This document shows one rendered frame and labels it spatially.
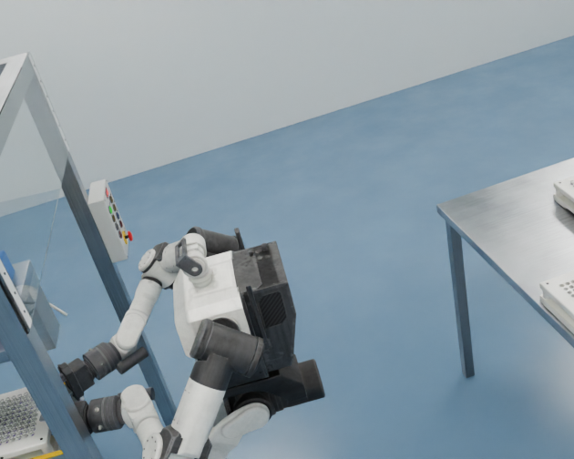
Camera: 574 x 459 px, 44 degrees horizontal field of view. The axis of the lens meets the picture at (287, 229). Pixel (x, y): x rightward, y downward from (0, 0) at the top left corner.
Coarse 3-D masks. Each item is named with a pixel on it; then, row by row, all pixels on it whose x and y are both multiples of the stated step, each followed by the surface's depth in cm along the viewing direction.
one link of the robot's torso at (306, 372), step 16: (288, 368) 199; (304, 368) 201; (256, 384) 194; (272, 384) 195; (288, 384) 196; (304, 384) 199; (320, 384) 199; (224, 400) 199; (288, 400) 198; (304, 400) 201
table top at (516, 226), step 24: (552, 168) 265; (480, 192) 262; (504, 192) 259; (528, 192) 255; (552, 192) 252; (456, 216) 252; (480, 216) 249; (504, 216) 246; (528, 216) 243; (552, 216) 240; (480, 240) 237; (504, 240) 235; (528, 240) 232; (552, 240) 229; (504, 264) 224; (528, 264) 222; (552, 264) 219; (528, 288) 213
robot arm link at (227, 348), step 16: (224, 336) 162; (240, 336) 163; (208, 352) 161; (224, 352) 161; (240, 352) 161; (208, 368) 160; (224, 368) 161; (240, 368) 162; (208, 384) 160; (224, 384) 162
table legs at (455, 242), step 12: (456, 240) 265; (456, 252) 267; (456, 264) 270; (456, 276) 273; (456, 288) 276; (456, 300) 280; (456, 312) 285; (456, 324) 290; (468, 324) 287; (468, 336) 290; (468, 348) 293; (468, 360) 296; (468, 372) 300
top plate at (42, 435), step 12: (0, 396) 203; (24, 396) 201; (12, 420) 194; (24, 420) 193; (36, 420) 192; (36, 432) 188; (48, 432) 188; (12, 444) 186; (24, 444) 185; (36, 444) 184; (48, 444) 185; (0, 456) 184; (12, 456) 185
